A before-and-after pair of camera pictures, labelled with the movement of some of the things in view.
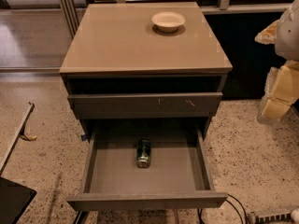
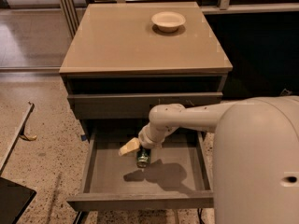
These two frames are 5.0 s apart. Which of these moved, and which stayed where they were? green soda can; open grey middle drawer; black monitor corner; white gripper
Moved: white gripper
Stayed: green soda can; black monitor corner; open grey middle drawer
